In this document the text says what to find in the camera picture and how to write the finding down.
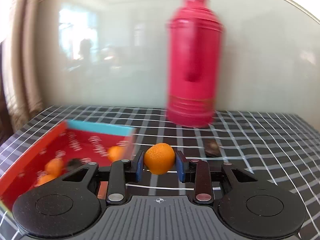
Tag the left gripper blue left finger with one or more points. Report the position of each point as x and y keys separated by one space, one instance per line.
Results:
x=119 y=174

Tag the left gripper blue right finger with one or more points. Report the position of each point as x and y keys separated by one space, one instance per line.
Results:
x=200 y=174

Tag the small orange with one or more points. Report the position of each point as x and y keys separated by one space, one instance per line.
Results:
x=115 y=153
x=159 y=158

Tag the dark fruit at back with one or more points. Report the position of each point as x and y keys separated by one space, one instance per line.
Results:
x=211 y=148

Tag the black white checkered tablecloth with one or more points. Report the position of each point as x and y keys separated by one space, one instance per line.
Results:
x=281 y=148

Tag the dark brown round fruit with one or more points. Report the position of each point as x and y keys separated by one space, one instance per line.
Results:
x=73 y=164

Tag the colourful cardboard box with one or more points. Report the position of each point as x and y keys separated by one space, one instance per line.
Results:
x=87 y=141

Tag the orange behind large orange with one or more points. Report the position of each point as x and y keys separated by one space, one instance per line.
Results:
x=55 y=167

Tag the orange peeled fruit piece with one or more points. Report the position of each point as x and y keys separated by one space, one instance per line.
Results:
x=44 y=179

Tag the beige curtain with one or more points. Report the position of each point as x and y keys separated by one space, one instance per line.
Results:
x=21 y=87

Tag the red thermos flask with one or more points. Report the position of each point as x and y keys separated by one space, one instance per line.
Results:
x=195 y=36

